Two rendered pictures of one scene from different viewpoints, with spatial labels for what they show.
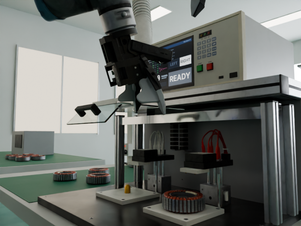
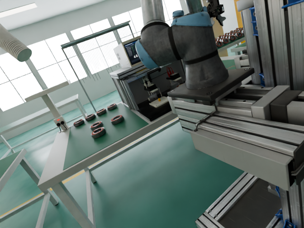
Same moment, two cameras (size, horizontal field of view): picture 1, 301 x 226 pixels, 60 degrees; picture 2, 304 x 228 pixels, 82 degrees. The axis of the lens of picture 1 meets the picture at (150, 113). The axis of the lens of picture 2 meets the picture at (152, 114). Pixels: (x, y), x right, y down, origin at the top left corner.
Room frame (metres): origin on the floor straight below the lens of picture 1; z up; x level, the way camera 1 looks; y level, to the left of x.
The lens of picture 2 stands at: (0.34, 1.38, 1.23)
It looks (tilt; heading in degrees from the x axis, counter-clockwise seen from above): 21 degrees down; 297
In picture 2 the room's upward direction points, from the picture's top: 22 degrees counter-clockwise
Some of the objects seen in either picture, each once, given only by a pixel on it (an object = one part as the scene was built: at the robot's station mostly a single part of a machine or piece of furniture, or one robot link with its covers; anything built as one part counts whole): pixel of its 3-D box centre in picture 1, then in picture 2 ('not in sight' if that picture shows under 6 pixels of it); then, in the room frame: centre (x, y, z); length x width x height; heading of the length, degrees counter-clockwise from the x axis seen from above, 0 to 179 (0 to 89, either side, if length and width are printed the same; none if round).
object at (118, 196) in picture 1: (127, 194); (159, 101); (0.88, 0.08, 0.78); 0.15 x 0.15 x 0.01; 42
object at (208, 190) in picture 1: (215, 193); (174, 86); (0.80, -0.19, 0.80); 0.07 x 0.05 x 0.06; 42
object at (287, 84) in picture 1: (213, 103); (145, 62); (1.00, -0.24, 1.09); 0.68 x 0.44 x 0.05; 42
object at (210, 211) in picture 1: (183, 210); not in sight; (0.70, -0.09, 0.78); 0.15 x 0.15 x 0.01; 42
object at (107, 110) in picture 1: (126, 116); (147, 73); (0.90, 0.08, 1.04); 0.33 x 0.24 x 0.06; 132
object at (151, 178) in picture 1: (159, 182); (152, 97); (0.98, -0.03, 0.80); 0.07 x 0.05 x 0.06; 42
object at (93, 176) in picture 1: (98, 178); (117, 119); (1.24, 0.24, 0.77); 0.11 x 0.11 x 0.04
